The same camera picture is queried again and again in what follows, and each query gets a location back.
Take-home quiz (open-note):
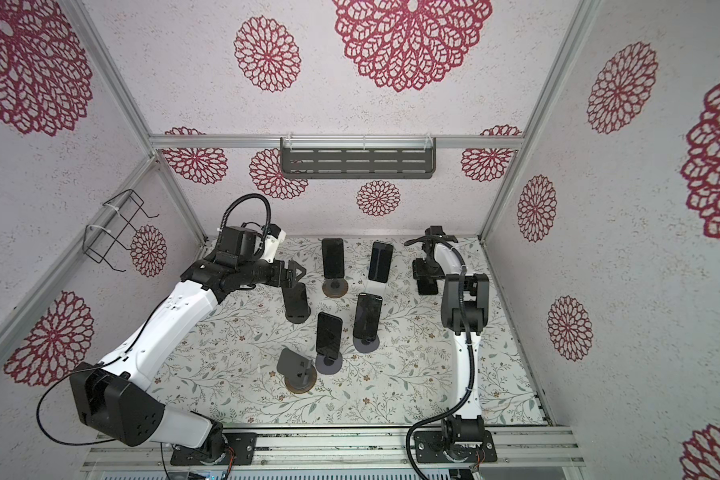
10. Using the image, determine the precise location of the black phone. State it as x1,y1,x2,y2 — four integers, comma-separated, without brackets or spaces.
416,277,439,296
321,238,345,279
353,293,383,343
368,241,394,283
316,312,343,360
281,282,311,318

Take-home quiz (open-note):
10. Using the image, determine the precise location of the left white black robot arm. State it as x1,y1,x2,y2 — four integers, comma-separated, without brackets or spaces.
69,260,306,461

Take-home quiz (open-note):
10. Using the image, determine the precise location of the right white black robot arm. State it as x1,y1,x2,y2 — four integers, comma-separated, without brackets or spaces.
404,235,490,444

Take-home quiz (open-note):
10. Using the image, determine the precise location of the dark left phone stand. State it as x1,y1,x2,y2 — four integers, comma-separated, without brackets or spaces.
286,313,311,325

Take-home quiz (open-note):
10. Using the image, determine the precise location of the back wooden base stand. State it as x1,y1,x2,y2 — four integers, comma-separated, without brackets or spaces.
322,278,349,299

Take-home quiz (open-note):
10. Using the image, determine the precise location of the clear acrylic phone stand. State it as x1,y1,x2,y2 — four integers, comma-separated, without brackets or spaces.
364,280,388,297

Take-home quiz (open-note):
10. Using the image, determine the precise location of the grey round phone stand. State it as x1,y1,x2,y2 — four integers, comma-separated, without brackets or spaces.
315,353,343,375

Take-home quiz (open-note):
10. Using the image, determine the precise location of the grey round right stand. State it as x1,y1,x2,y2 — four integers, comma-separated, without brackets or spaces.
352,336,380,354

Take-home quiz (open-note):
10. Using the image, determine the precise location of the wooden base phone stand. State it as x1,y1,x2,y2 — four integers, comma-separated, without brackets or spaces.
276,347,317,394

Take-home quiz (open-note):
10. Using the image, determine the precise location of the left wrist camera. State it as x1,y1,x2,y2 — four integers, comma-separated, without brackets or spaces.
261,224,287,263

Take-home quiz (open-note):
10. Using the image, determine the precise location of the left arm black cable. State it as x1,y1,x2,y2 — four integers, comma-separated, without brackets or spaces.
35,193,274,448

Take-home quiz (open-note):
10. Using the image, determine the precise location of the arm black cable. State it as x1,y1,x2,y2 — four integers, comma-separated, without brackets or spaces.
35,193,274,448
404,239,478,480

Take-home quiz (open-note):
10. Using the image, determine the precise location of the dark grey wall shelf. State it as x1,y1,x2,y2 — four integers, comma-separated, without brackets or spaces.
279,137,437,180

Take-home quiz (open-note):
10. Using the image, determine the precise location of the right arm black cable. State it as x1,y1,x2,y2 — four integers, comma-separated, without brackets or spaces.
404,239,478,480

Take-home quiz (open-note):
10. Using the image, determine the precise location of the black wire wall rack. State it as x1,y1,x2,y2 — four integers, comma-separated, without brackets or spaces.
81,188,159,273

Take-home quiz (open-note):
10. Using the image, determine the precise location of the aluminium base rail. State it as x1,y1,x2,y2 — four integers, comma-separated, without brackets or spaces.
80,425,586,474

